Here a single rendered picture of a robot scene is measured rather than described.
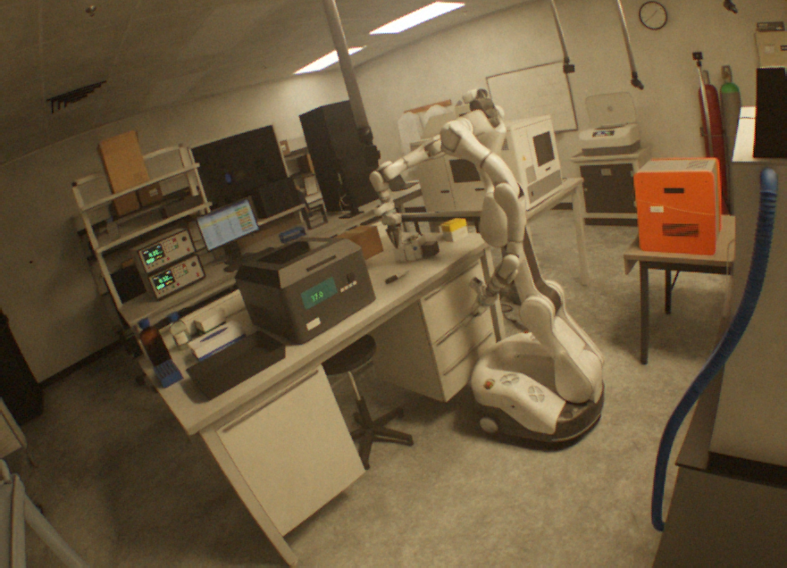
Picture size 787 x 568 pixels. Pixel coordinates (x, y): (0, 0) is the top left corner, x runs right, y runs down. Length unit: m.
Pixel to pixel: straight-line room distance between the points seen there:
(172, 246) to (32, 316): 3.17
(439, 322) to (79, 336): 4.97
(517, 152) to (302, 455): 2.00
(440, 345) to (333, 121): 2.67
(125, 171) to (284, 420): 2.44
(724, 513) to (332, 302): 1.55
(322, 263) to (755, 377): 1.48
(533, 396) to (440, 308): 0.62
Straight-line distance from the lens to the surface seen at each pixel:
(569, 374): 2.07
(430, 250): 2.22
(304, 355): 1.64
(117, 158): 3.58
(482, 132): 1.80
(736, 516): 1.37
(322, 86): 7.61
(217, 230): 3.62
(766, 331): 1.00
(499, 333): 2.61
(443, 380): 2.28
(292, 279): 1.66
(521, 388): 2.08
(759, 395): 1.09
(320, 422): 1.82
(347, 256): 1.78
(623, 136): 4.90
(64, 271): 6.06
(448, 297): 2.19
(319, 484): 1.96
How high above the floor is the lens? 1.61
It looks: 19 degrees down
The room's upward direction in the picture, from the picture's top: 15 degrees counter-clockwise
